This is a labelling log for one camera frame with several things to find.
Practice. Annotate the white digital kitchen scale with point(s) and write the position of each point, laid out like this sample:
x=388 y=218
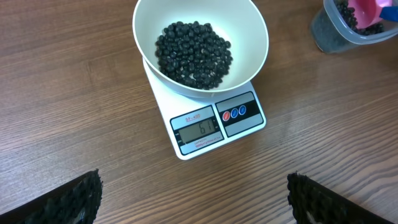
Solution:
x=199 y=125

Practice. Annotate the clear plastic food container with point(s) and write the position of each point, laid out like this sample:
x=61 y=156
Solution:
x=332 y=35

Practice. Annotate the white bowl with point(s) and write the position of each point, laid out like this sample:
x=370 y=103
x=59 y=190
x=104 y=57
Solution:
x=238 y=21

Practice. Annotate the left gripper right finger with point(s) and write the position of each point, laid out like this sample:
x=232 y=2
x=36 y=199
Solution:
x=311 y=202

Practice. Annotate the pink scoop with blue handle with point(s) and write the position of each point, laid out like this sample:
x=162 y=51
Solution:
x=370 y=12

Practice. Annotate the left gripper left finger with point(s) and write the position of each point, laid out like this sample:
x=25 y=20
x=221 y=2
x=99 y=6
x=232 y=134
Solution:
x=77 y=201

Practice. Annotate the black beans in bowl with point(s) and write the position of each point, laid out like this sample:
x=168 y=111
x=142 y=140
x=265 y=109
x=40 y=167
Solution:
x=193 y=55

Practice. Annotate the black beans in container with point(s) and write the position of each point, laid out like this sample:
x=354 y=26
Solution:
x=347 y=14

